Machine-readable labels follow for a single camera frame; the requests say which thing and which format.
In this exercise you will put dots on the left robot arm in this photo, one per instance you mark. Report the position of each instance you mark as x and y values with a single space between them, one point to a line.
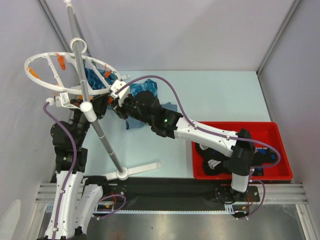
75 198

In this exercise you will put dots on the orange clothespin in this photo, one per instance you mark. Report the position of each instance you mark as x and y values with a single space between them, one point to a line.
61 61
107 71
33 73

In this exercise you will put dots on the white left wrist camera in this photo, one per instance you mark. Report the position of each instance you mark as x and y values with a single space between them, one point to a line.
61 100

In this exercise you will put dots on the white round clip hanger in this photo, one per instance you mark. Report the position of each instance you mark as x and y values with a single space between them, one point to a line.
57 80

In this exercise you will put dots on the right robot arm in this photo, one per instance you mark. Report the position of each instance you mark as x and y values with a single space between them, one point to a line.
166 123

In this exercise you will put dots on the aluminium rail frame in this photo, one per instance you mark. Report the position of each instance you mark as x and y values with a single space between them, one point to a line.
271 193

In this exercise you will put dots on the grey stand pole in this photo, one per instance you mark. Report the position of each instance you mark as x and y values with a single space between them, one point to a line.
79 48

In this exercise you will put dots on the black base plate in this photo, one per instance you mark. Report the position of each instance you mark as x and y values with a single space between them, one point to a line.
177 205

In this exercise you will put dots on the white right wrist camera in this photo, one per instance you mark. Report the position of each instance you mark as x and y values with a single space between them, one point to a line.
119 91

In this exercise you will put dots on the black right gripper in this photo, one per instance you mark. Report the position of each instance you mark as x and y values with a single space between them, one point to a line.
120 109

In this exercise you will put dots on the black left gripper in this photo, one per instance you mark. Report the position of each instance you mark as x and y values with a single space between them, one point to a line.
100 104

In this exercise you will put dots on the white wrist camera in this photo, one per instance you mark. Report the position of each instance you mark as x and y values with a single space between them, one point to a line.
119 91
61 100

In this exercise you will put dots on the black sports sock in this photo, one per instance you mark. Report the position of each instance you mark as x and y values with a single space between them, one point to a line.
212 161
263 156

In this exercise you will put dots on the red plastic tray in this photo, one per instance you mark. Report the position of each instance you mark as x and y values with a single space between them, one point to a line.
266 132

